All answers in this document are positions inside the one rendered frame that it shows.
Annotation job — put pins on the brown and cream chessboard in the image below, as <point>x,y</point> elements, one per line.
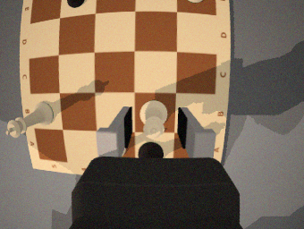
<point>89,62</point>

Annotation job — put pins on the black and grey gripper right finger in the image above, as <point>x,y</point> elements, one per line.
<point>198,142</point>

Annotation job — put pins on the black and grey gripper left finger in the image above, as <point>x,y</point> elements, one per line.
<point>111,141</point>

